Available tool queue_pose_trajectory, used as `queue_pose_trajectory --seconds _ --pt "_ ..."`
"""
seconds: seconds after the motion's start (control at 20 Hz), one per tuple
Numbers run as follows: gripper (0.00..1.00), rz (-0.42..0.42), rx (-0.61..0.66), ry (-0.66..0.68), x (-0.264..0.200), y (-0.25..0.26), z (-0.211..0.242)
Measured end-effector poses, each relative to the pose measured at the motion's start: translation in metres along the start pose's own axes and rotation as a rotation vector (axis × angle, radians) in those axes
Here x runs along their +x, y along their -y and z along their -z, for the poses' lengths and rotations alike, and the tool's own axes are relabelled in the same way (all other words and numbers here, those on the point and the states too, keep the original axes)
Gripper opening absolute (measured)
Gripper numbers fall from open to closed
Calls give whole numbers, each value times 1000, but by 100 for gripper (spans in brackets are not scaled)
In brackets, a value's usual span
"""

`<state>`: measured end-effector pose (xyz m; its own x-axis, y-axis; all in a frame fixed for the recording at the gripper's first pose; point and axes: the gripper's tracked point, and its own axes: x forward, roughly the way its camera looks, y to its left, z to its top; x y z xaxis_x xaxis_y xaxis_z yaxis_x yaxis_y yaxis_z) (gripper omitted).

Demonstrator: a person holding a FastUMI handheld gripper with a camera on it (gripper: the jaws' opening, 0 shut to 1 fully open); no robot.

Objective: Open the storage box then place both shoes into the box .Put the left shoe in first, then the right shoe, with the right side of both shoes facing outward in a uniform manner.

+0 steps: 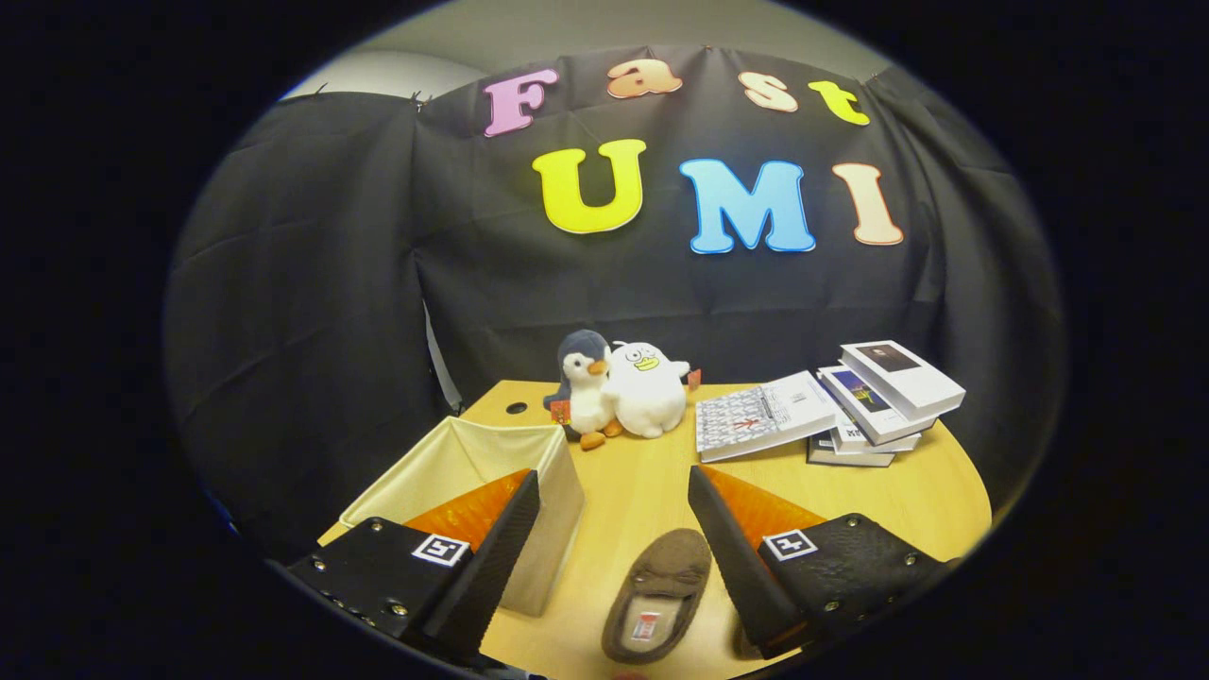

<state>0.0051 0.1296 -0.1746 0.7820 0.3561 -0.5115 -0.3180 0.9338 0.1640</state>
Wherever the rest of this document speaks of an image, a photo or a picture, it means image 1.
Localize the patterned cover white book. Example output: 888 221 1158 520
695 370 840 464

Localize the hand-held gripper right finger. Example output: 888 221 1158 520
687 465 945 660

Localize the grey penguin plush toy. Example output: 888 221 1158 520
543 329 624 451

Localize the grey book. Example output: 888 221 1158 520
807 436 896 468

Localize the beige fabric storage box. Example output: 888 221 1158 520
340 416 587 618

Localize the white book dark cover picture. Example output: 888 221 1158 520
839 340 966 423

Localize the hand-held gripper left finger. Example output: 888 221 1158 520
286 469 542 662

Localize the brown fuzzy shoe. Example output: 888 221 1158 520
602 527 713 665

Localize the white duck plush toy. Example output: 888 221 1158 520
604 340 703 440

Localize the plain white book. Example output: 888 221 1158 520
829 416 922 456

